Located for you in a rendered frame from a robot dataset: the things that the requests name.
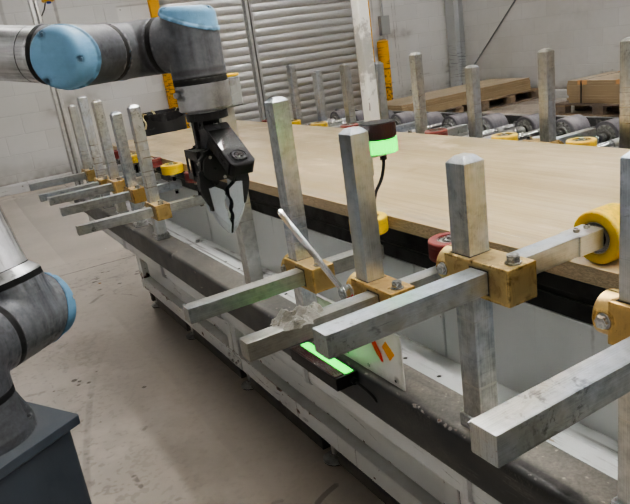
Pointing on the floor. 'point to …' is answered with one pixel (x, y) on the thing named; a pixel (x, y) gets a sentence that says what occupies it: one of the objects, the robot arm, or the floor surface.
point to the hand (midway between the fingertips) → (232, 226)
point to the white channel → (365, 59)
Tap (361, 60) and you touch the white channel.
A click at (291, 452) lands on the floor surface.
